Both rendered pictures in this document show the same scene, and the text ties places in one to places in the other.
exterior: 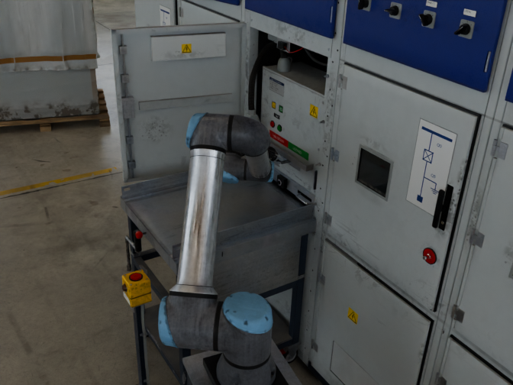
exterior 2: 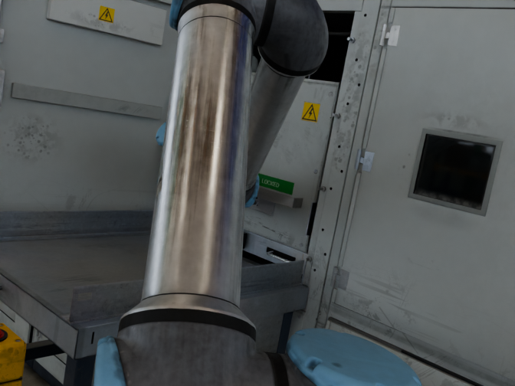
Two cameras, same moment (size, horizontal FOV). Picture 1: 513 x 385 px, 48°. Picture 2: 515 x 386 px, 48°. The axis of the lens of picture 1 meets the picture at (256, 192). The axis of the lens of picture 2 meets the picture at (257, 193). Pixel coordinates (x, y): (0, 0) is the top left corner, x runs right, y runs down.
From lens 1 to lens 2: 1.25 m
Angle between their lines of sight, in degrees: 25
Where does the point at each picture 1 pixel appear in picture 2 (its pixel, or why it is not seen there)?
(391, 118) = (499, 66)
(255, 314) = (391, 374)
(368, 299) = not seen: outside the picture
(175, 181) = (58, 224)
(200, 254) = (219, 217)
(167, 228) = (49, 279)
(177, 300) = (159, 335)
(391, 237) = (493, 283)
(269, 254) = not seen: hidden behind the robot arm
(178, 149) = (64, 181)
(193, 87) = (105, 83)
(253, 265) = not seen: hidden behind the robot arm
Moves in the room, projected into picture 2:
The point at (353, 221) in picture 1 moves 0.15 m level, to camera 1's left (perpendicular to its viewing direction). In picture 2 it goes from (400, 271) to (341, 264)
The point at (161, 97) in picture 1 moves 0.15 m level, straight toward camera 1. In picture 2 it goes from (52, 86) to (57, 87)
